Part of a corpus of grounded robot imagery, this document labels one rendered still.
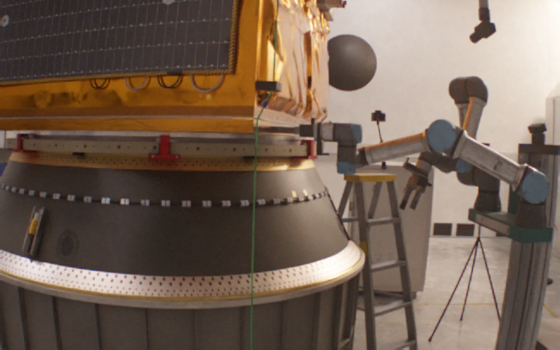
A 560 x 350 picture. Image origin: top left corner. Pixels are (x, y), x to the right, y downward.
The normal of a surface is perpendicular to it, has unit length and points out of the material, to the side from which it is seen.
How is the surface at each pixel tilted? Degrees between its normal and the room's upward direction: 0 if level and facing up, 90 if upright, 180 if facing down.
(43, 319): 90
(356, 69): 90
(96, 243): 62
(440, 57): 90
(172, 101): 98
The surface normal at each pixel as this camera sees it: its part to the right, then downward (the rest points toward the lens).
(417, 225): -0.15, 0.05
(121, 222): 0.12, -0.41
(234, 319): 0.50, 0.07
